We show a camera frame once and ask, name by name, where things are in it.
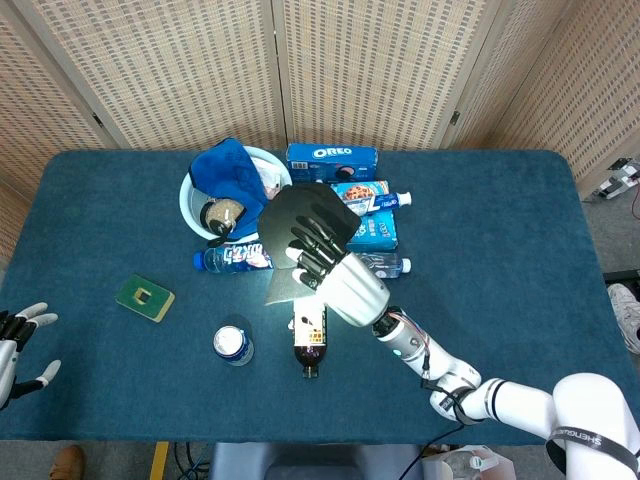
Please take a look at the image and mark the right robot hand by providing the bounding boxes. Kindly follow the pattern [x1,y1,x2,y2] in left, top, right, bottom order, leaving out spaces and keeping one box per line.
[285,214,391,329]

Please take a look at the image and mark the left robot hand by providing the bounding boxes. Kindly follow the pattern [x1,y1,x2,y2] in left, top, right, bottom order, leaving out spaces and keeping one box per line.
[0,301,62,411]

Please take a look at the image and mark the black baseball cap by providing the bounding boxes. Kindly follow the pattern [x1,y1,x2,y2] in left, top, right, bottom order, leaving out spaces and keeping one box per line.
[257,182,362,307]

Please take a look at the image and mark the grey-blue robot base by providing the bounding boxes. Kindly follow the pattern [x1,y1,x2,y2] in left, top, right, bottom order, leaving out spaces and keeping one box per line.
[208,442,424,480]

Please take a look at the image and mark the clear water bottle white cap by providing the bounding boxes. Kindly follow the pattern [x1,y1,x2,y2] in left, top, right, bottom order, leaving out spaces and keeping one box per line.
[357,252,412,279]

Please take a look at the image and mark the light blue toothpaste box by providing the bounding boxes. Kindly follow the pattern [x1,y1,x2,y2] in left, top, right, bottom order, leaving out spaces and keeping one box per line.
[345,209,400,253]

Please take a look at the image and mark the dark drink bottle white label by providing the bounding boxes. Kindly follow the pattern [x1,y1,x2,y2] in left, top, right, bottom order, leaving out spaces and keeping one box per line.
[291,294,330,380]

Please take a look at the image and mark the blue white toothpaste tube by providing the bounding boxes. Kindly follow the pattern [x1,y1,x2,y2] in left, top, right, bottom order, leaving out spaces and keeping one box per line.
[349,190,413,217]

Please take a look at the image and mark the blue chocolate chip cookie box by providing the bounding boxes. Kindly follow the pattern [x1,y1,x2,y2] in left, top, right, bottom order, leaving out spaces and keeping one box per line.
[329,179,392,216]

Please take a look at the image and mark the blue tablecloth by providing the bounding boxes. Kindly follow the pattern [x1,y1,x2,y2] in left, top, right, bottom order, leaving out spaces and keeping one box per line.
[0,148,615,446]

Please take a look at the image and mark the blue-capped bottle blue label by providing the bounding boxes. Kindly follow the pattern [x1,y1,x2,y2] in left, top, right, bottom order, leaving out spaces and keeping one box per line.
[193,241,275,275]

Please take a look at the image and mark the brown shoe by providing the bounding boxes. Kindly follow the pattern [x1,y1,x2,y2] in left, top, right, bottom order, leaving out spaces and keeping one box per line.
[48,444,86,480]

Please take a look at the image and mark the blue white milk can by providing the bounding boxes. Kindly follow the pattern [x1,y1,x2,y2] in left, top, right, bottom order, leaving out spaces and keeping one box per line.
[213,324,255,368]

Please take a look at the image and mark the blue Oreo cookie box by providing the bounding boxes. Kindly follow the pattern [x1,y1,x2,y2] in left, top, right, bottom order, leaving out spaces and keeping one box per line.
[285,143,379,184]

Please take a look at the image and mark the white packet in basin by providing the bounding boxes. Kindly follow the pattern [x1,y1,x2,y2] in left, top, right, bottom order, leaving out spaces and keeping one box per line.
[257,159,287,201]

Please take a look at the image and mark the green small box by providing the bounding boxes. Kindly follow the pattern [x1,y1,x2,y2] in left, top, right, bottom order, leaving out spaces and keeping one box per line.
[114,273,176,324]

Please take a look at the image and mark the glass jar black lid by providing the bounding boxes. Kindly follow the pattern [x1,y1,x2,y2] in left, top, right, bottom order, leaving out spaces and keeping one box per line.
[199,197,247,236]

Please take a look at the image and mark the blue fabric mitt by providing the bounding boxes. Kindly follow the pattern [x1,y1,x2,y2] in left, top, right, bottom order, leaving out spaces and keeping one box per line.
[189,138,271,239]

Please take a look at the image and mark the light blue plastic basin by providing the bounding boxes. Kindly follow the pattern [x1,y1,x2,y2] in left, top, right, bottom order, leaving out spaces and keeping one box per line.
[178,145,294,240]

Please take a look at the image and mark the clear plastic bag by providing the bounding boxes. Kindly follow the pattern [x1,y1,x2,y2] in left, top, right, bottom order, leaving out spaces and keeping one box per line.
[422,444,516,480]

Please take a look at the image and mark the white sneaker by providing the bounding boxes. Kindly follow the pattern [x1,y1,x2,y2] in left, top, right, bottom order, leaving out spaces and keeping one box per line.
[606,282,640,355]

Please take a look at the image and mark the woven folding screen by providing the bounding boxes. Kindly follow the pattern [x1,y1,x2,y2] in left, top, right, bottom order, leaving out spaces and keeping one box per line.
[0,0,640,201]

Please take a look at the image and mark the white power strip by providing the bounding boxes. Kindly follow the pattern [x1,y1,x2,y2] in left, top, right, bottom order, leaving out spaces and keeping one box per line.
[597,158,640,200]

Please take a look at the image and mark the floor cables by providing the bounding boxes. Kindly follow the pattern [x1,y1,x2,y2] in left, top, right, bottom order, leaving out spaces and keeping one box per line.
[172,442,211,480]

